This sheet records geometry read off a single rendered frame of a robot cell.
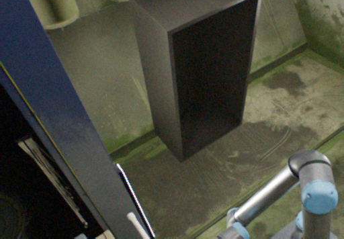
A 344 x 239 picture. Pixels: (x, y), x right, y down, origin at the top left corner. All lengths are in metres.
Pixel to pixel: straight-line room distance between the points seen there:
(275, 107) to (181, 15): 2.02
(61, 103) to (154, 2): 0.80
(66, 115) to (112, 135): 1.98
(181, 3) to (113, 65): 1.56
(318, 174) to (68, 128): 0.89
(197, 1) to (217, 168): 1.63
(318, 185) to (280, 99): 2.56
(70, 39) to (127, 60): 0.48
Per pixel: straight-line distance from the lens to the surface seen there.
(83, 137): 1.41
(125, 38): 3.37
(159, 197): 3.01
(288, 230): 2.07
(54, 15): 2.87
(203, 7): 1.85
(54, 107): 1.31
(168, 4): 1.87
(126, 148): 3.36
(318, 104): 3.68
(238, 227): 1.54
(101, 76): 3.29
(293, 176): 1.38
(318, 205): 1.25
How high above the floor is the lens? 2.46
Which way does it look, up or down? 48 degrees down
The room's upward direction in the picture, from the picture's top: 7 degrees counter-clockwise
